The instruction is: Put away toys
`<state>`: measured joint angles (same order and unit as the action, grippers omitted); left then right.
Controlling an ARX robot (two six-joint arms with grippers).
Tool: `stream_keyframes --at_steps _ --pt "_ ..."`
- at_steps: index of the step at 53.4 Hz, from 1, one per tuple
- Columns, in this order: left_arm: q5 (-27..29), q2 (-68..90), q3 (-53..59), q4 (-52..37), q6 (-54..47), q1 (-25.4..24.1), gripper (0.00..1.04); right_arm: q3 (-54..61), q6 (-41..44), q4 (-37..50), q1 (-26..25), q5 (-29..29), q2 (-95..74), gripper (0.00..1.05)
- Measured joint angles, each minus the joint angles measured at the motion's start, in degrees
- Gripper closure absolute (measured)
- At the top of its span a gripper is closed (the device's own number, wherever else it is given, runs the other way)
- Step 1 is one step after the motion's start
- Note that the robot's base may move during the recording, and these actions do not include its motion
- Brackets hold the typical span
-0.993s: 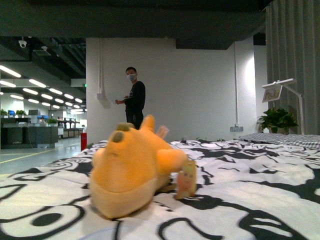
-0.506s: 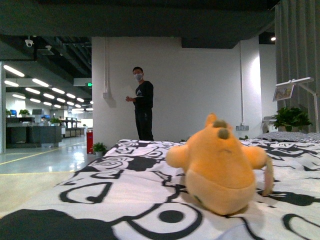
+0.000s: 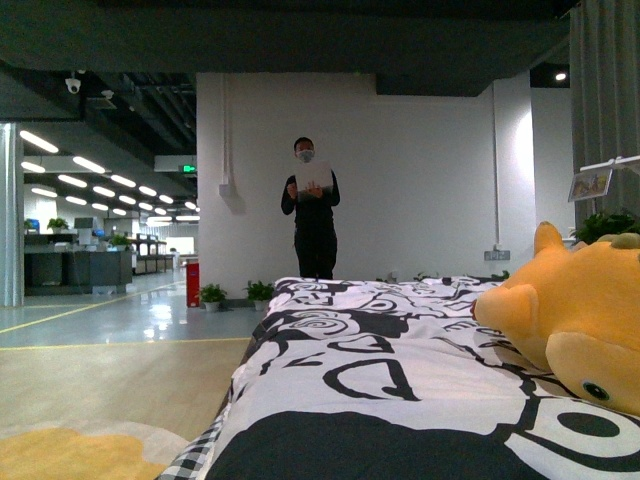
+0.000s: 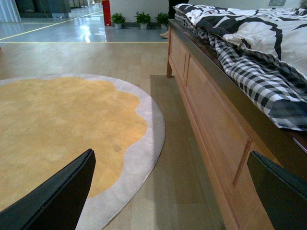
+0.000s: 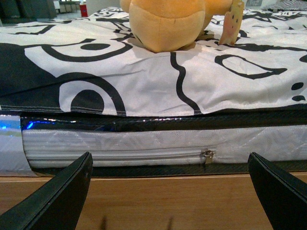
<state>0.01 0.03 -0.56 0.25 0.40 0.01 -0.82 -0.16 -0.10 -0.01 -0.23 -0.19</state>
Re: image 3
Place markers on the yellow plush toy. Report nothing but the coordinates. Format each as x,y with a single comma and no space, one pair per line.
575,313

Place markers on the grey curtain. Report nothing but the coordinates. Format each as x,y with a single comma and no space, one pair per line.
604,78

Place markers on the dark office counter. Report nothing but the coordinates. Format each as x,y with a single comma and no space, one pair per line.
55,264

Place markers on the right small potted plant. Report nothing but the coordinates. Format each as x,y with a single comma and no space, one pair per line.
259,294

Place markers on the person in black clothes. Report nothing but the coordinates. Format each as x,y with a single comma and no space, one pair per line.
315,238

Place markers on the large green potted plant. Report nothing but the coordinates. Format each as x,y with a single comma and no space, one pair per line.
602,223

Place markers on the yellow grey rug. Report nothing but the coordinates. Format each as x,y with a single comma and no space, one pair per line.
87,449

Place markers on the picture card on stand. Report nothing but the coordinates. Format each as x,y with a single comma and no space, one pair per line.
590,184

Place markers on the checkered bed sheet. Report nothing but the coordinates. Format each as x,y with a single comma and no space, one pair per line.
195,461

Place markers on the small potted plant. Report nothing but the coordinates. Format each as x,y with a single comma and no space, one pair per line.
211,296
259,294

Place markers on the red floor sign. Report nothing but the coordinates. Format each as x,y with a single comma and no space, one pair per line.
192,284

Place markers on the left small potted plant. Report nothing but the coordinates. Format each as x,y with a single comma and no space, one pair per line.
211,296

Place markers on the white security camera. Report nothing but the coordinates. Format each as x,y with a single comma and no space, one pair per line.
73,85

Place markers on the black white patterned duvet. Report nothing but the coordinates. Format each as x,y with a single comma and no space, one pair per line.
368,380

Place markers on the grey wall socket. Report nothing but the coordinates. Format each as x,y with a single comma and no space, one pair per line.
497,255

